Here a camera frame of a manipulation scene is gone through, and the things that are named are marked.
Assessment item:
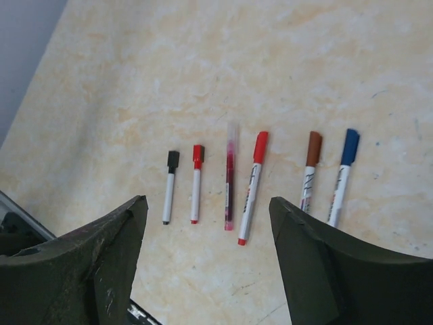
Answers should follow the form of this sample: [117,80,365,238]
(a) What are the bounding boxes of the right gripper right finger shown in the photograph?
[269,197,432,324]

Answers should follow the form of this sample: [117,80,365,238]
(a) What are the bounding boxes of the blue pen cap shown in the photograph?
[340,129,360,166]

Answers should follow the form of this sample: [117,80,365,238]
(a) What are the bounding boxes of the small red pen cap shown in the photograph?
[306,131,323,167]

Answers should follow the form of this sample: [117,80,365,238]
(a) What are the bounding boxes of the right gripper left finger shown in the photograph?
[1,196,148,324]

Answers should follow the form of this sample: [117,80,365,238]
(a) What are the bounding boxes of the black capped marker pen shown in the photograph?
[161,150,181,227]

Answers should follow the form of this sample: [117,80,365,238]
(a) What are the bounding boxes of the dark red pen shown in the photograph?
[223,121,241,232]

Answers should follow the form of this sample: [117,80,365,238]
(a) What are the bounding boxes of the white pen red end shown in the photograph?
[189,144,206,225]

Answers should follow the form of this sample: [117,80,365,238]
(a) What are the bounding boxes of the clear plastic pen cap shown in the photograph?
[227,121,240,148]

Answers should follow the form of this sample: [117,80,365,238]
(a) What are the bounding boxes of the small black pen cap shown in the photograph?
[167,150,180,174]

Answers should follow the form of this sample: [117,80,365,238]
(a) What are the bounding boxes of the white pen blue markings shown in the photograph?
[299,131,323,214]

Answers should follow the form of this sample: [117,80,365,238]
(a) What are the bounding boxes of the white pen red tip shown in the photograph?
[237,131,271,246]

